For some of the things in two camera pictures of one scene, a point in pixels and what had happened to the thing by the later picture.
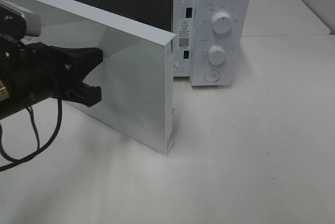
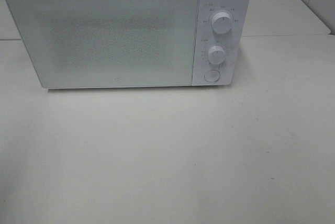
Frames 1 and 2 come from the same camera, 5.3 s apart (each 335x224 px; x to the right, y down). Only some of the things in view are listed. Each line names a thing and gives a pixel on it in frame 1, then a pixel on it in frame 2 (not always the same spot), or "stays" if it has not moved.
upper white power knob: [222, 22] stays
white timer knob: [216, 55] stays
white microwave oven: [135, 75] → [97, 36]
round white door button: [212, 75] stays
